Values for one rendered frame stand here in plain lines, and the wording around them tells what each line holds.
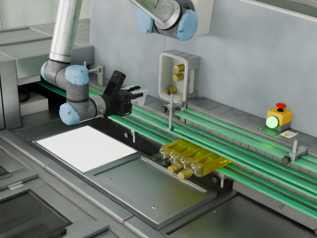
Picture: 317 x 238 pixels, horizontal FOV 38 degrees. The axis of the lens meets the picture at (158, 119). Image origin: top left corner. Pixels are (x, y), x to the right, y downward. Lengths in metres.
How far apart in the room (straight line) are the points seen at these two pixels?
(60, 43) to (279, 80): 0.85
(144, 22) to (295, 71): 0.61
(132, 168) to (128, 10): 0.84
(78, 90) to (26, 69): 1.01
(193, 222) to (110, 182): 0.40
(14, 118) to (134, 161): 0.76
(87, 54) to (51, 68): 1.08
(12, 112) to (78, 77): 1.06
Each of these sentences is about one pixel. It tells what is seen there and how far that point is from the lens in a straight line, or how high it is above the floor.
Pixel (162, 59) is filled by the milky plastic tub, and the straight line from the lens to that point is 2.15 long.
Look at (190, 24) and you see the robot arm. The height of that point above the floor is 1.02.
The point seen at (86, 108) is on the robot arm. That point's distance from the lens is 1.55.
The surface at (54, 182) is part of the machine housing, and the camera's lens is 2.02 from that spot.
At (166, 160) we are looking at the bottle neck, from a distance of 1.83.
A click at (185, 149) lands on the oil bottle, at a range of 1.89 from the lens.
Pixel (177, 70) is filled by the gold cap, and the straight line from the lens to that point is 2.12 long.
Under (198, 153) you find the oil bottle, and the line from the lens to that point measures 1.87.
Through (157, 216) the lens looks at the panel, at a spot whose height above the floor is 1.28.
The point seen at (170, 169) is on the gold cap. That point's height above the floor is 1.16.
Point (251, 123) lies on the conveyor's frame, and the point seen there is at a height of 0.84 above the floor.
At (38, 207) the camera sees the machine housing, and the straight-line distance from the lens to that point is 1.90.
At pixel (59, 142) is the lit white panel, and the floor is 1.22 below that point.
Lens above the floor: 2.29
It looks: 40 degrees down
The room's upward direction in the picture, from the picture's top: 109 degrees counter-clockwise
